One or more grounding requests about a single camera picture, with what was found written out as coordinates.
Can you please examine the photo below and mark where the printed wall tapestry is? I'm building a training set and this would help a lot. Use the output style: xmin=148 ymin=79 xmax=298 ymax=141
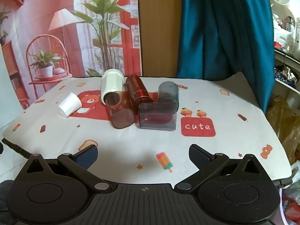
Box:
xmin=0 ymin=0 xmax=143 ymax=110

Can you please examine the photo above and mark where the transparent brown cup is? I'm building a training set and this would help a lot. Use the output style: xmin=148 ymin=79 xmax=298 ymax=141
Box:
xmin=104 ymin=91 xmax=134 ymax=129

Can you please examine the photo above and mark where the metallic red cup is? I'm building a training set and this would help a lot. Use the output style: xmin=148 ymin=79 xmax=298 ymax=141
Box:
xmin=125 ymin=74 xmax=154 ymax=113

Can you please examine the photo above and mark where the yellow plastic bag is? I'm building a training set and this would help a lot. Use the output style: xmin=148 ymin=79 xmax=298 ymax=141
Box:
xmin=265 ymin=95 xmax=300 ymax=166

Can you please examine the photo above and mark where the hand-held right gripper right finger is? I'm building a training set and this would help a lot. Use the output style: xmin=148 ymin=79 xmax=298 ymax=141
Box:
xmin=174 ymin=144 xmax=274 ymax=194

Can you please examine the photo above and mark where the white shelf unit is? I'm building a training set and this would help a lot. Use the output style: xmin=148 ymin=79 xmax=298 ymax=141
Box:
xmin=267 ymin=0 xmax=300 ymax=113

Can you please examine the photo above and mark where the white plastic cup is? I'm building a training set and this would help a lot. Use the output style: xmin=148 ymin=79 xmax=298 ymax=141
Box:
xmin=100 ymin=69 xmax=124 ymax=105

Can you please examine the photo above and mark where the white panel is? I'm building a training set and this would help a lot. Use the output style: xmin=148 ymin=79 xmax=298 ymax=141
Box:
xmin=0 ymin=46 xmax=27 ymax=129

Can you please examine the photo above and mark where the brown wooden board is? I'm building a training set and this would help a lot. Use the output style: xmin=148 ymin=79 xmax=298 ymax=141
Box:
xmin=138 ymin=0 xmax=183 ymax=78

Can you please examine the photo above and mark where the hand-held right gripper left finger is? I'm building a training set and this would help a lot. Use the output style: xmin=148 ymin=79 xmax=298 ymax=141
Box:
xmin=14 ymin=145 xmax=112 ymax=194

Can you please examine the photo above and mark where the small white paper cup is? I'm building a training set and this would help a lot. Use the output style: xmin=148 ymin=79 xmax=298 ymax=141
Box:
xmin=58 ymin=92 xmax=82 ymax=118

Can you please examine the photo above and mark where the transparent grey cup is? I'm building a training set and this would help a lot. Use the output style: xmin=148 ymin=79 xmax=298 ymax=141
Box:
xmin=138 ymin=98 xmax=179 ymax=131
xmin=158 ymin=81 xmax=180 ymax=110

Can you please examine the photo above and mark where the printed bear tablecloth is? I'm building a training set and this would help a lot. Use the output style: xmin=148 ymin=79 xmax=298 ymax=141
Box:
xmin=2 ymin=76 xmax=293 ymax=185

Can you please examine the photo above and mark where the pink and white plastic bag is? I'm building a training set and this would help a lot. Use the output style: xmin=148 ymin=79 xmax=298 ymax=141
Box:
xmin=280 ymin=162 xmax=300 ymax=225

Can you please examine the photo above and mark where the teal curtain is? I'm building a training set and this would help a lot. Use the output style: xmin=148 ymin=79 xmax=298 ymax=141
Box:
xmin=177 ymin=0 xmax=276 ymax=114

